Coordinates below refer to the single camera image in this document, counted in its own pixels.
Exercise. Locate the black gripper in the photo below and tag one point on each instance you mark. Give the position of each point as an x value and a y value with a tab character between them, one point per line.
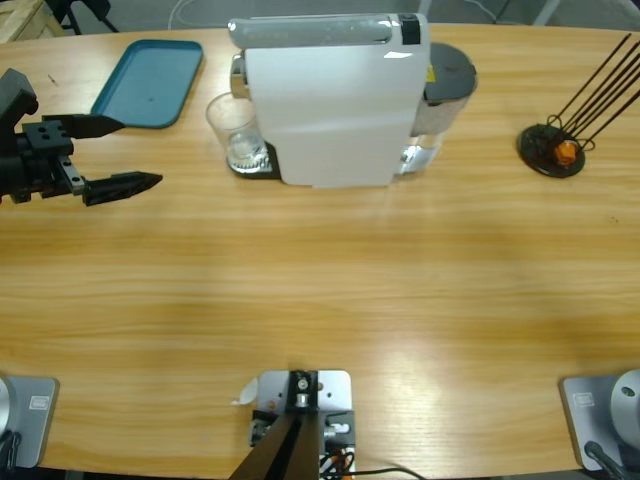
35	160

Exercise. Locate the clear glass cup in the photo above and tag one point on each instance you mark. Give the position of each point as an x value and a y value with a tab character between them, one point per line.
235	135

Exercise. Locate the white capsule coffee machine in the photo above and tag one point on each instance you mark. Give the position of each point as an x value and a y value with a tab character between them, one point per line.
325	100

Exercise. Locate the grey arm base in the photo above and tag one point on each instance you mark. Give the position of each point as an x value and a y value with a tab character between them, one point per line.
30	420
595	415

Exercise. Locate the orange coffee capsule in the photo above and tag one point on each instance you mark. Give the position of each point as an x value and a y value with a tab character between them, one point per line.
566	152

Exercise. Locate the teal plastic tray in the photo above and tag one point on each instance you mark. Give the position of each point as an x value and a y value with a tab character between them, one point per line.
150	85

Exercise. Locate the white paper tag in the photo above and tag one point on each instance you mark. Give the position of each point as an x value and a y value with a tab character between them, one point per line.
247	392

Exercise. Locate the thin white metal leg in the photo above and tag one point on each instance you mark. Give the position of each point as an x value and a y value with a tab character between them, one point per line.
425	6

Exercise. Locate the black capsule holder with rods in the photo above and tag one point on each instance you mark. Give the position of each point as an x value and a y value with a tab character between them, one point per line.
535	145

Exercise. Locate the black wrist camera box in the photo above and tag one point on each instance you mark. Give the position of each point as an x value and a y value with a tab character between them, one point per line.
12	95

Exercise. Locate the black chair frame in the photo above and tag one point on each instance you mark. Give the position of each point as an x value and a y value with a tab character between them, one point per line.
75	5

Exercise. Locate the white block with dark post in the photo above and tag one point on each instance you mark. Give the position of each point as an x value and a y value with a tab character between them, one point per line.
330	395

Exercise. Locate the white metal frame leg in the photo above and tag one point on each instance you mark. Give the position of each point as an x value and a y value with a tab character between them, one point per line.
545	12

